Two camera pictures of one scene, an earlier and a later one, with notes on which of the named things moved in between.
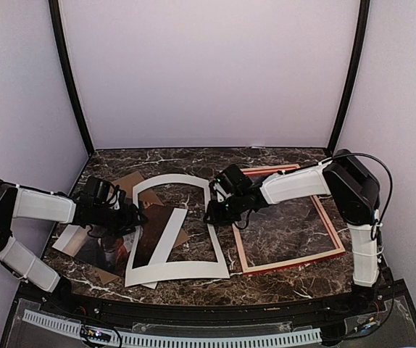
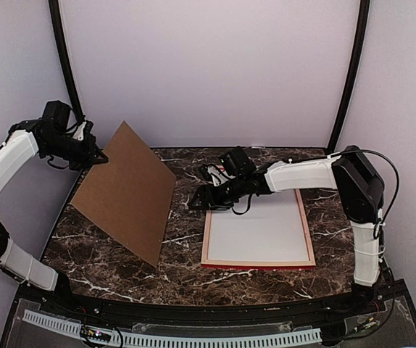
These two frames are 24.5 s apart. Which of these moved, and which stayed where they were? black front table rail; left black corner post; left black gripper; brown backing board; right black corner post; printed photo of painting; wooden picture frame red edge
Moved: wooden picture frame red edge; printed photo of painting; brown backing board; left black gripper
Stayed: right black corner post; left black corner post; black front table rail
